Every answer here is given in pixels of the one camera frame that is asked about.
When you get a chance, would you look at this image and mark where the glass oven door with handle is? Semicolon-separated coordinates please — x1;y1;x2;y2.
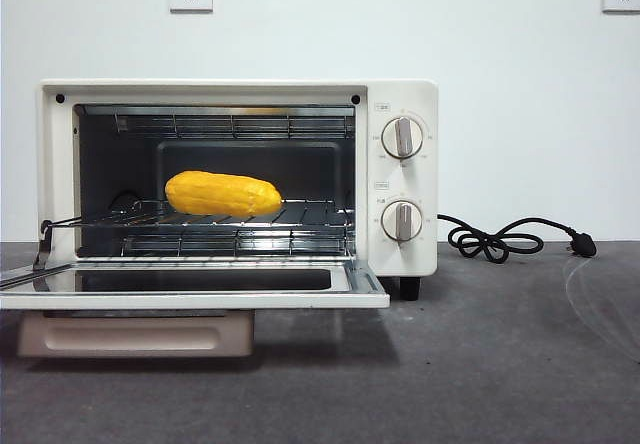
0;218;392;360

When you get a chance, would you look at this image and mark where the cream Toshiba toaster oven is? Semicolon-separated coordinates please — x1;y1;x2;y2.
35;78;441;302

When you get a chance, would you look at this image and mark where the metal wire oven rack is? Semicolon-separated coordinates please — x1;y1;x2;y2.
48;197;354;229

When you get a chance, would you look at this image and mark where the black power cable with plug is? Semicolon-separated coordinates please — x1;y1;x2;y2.
436;213;599;265

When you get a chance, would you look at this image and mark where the cream oven knob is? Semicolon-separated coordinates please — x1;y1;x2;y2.
380;199;424;244
380;116;427;162

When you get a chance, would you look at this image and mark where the yellow corn cob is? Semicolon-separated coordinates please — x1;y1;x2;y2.
164;169;284;217

